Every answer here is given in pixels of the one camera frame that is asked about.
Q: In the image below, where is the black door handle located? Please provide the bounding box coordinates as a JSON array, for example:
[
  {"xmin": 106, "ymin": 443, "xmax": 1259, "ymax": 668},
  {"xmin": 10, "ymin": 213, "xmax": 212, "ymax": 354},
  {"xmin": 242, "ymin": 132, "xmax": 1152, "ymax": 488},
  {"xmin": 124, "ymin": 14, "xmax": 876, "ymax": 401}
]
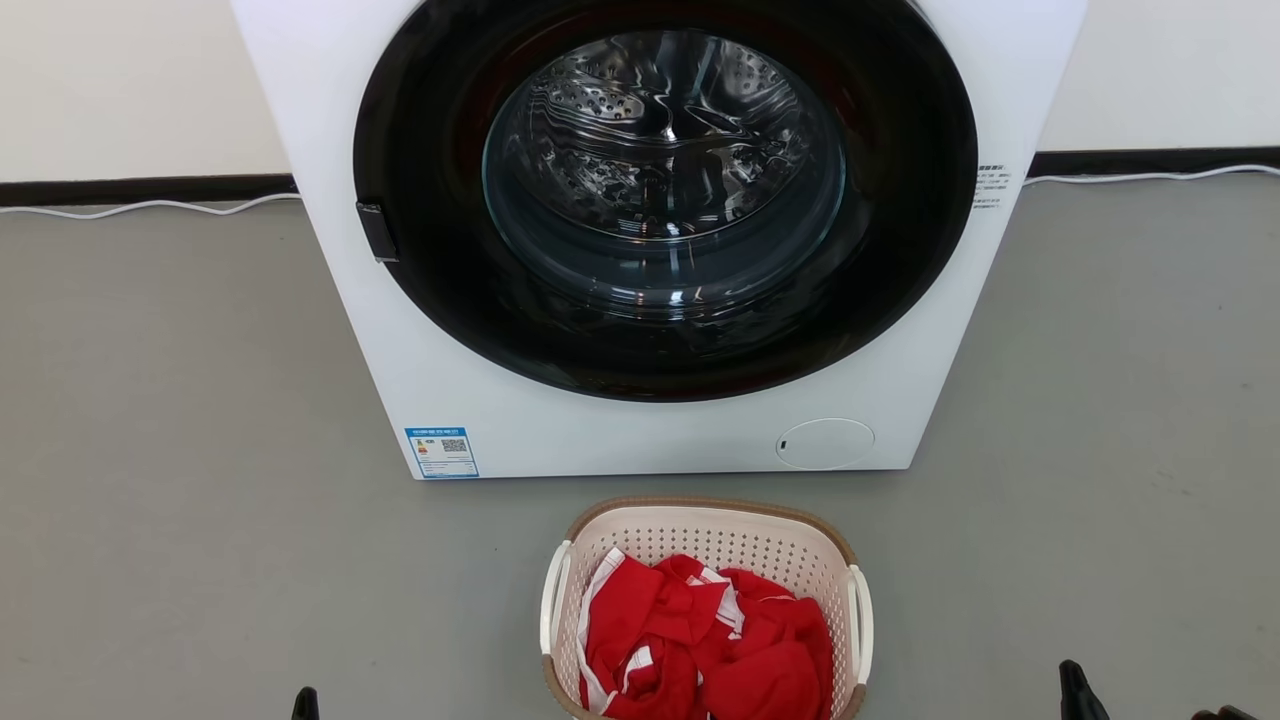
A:
[{"xmin": 356, "ymin": 202, "xmax": 399, "ymax": 264}]

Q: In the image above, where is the thin white floor cable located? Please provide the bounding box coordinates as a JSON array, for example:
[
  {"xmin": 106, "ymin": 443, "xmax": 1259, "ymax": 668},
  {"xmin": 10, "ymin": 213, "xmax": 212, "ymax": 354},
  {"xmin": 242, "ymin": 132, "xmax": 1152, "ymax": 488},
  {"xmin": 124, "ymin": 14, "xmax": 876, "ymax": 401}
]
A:
[
  {"xmin": 1022, "ymin": 164, "xmax": 1280, "ymax": 188},
  {"xmin": 0, "ymin": 192, "xmax": 303, "ymax": 220}
]

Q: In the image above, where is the red and white clothing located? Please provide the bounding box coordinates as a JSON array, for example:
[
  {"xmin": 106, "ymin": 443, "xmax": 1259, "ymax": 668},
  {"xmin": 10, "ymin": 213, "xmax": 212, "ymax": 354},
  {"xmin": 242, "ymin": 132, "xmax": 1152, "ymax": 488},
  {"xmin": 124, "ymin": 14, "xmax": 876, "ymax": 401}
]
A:
[{"xmin": 578, "ymin": 548, "xmax": 836, "ymax": 720}]

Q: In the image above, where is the blue energy label sticker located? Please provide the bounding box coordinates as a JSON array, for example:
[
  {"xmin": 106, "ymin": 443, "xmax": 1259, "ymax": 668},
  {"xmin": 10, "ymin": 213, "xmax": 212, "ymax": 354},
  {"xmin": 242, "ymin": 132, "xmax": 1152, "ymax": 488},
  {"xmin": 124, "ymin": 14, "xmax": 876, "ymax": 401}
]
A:
[{"xmin": 405, "ymin": 427, "xmax": 480, "ymax": 480}]

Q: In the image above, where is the white front-load washing machine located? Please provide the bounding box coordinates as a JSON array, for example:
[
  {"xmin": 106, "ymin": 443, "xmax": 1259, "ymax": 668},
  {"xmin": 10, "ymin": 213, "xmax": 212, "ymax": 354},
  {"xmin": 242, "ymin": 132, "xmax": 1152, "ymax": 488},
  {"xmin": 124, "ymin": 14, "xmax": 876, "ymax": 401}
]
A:
[{"xmin": 230, "ymin": 0, "xmax": 1088, "ymax": 481}]

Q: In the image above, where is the black round glass door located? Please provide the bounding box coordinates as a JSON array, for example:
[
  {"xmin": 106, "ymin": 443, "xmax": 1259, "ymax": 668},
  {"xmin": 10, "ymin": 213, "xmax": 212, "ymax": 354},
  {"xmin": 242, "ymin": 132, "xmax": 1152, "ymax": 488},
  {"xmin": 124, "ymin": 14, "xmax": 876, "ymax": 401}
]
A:
[{"xmin": 353, "ymin": 0, "xmax": 979, "ymax": 403}]

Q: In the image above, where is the steel washing drum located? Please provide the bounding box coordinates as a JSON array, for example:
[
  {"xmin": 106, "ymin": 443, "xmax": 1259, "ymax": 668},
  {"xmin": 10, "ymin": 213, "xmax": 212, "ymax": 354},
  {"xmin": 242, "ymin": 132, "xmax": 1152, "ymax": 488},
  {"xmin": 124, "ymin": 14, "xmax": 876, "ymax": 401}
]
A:
[{"xmin": 505, "ymin": 30, "xmax": 827, "ymax": 242}]

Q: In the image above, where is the beige perforated laundry basket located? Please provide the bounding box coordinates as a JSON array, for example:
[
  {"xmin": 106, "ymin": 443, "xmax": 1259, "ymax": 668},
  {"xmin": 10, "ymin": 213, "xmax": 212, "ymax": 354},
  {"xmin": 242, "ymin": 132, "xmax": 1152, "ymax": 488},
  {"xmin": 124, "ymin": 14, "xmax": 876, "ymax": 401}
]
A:
[{"xmin": 540, "ymin": 496, "xmax": 875, "ymax": 720}]

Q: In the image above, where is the round white filter cover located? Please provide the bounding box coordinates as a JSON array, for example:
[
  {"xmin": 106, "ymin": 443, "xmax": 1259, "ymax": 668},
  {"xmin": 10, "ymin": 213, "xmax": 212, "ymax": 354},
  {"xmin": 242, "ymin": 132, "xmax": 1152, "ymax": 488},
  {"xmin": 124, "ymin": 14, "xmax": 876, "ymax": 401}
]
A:
[{"xmin": 776, "ymin": 418, "xmax": 876, "ymax": 471}]

